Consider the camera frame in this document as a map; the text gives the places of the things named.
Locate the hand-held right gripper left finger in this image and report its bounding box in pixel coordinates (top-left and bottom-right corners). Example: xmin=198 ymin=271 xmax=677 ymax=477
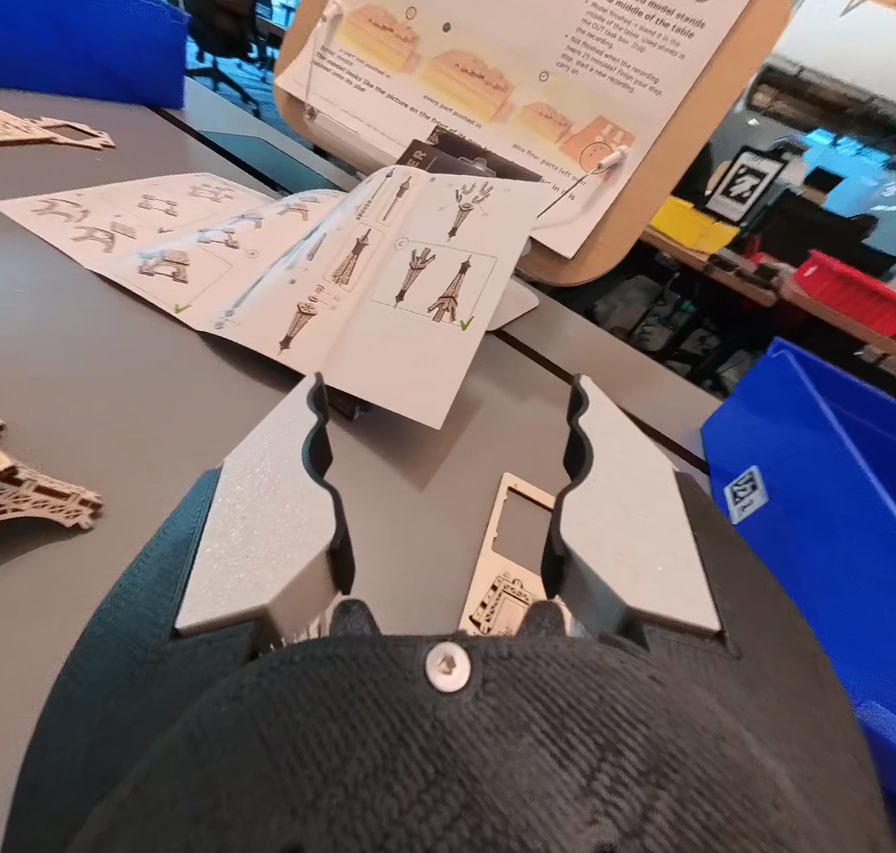
xmin=174 ymin=372 xmax=358 ymax=641

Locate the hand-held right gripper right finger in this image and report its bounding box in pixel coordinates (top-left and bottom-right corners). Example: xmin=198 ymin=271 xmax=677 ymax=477
xmin=542 ymin=373 xmax=723 ymax=641

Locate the wooden puzzle parts sheet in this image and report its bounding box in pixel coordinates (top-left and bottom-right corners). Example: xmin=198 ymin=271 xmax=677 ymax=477
xmin=458 ymin=472 xmax=561 ymax=637

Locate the wooden Eiffel tower model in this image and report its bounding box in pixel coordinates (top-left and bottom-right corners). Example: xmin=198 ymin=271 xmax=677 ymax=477
xmin=0 ymin=419 xmax=105 ymax=533

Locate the grey desk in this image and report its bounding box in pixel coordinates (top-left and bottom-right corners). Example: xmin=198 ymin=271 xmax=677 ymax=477
xmin=0 ymin=76 xmax=725 ymax=798

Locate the blue plastic bin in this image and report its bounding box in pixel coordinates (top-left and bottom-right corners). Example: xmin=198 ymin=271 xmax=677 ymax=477
xmin=0 ymin=0 xmax=191 ymax=110
xmin=702 ymin=337 xmax=896 ymax=801

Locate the white instruction leaflet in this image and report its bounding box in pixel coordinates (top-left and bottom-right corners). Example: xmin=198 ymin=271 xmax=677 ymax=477
xmin=0 ymin=165 xmax=555 ymax=431

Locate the white board stand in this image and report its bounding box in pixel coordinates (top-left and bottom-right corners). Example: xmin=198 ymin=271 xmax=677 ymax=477
xmin=486 ymin=275 xmax=541 ymax=332

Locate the wooden shelf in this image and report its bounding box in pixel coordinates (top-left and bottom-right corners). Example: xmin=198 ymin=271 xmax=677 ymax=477
xmin=640 ymin=226 xmax=896 ymax=357

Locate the yellow plastic bin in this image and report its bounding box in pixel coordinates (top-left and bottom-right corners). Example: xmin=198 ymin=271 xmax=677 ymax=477
xmin=650 ymin=195 xmax=742 ymax=255

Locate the red plastic bin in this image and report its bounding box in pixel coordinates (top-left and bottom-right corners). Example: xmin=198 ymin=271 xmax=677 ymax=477
xmin=791 ymin=249 xmax=896 ymax=337

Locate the black white marker sign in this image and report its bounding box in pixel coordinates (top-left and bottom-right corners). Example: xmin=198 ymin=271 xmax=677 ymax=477
xmin=703 ymin=144 xmax=786 ymax=225

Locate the black puzzle box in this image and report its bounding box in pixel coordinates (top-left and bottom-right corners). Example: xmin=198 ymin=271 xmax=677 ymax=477
xmin=395 ymin=137 xmax=546 ymax=185

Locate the wooden display board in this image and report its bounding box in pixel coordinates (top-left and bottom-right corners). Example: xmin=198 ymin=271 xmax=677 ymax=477
xmin=273 ymin=0 xmax=806 ymax=288

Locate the black office chair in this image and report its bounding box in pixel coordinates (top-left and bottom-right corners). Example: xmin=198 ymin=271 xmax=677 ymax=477
xmin=183 ymin=0 xmax=277 ymax=101

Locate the printed instruction sheet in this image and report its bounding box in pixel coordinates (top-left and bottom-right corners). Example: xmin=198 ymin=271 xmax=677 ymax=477
xmin=276 ymin=0 xmax=781 ymax=260

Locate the white elastic cord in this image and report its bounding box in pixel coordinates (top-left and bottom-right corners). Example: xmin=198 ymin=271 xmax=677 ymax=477
xmin=304 ymin=0 xmax=345 ymax=124
xmin=538 ymin=144 xmax=631 ymax=220

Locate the wooden puzzle sheet frame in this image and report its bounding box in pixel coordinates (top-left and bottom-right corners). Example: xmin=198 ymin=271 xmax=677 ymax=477
xmin=0 ymin=109 xmax=116 ymax=151

